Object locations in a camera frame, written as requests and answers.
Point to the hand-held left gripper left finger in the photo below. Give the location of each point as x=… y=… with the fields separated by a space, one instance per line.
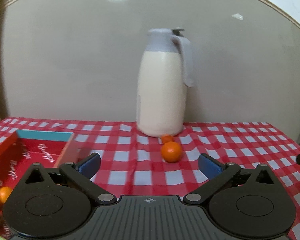
x=90 y=163

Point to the round orange mandarin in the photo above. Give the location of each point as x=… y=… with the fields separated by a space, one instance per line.
x=171 y=151

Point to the tiny orange mandarin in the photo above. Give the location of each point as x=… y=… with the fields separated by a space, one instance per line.
x=167 y=138

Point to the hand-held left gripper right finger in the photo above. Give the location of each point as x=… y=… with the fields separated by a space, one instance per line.
x=210 y=165

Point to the large orange mandarin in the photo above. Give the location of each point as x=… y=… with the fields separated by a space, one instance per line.
x=4 y=193

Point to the red checkered tablecloth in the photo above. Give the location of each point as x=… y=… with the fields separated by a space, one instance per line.
x=240 y=142

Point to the white thermos jug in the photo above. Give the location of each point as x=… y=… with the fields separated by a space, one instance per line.
x=162 y=92

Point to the red cardboard box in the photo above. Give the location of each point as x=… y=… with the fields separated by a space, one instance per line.
x=40 y=152

